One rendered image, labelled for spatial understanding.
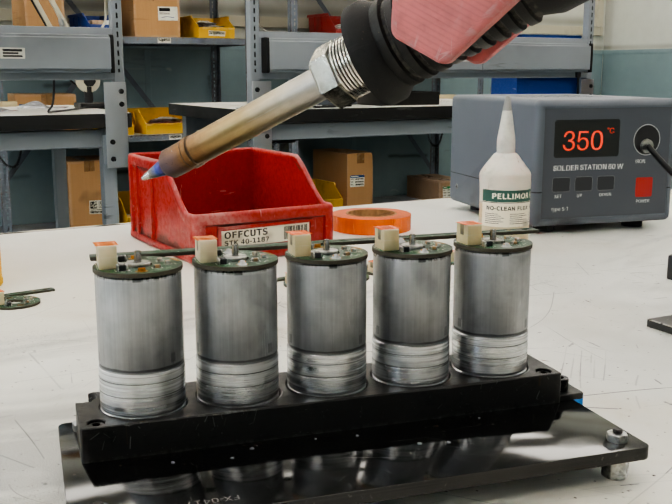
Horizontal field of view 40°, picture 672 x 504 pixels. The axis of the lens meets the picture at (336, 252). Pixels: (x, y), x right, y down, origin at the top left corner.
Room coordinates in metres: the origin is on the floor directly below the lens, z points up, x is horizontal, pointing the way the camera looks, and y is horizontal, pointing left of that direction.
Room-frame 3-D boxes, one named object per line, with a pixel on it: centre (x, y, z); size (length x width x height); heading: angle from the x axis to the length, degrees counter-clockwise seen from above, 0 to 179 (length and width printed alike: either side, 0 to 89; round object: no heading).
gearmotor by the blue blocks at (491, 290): (0.29, -0.05, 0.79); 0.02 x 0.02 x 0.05
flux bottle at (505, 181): (0.61, -0.11, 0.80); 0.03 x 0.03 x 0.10
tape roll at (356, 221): (0.68, -0.03, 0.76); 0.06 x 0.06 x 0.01
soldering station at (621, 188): (0.74, -0.17, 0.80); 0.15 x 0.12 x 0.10; 17
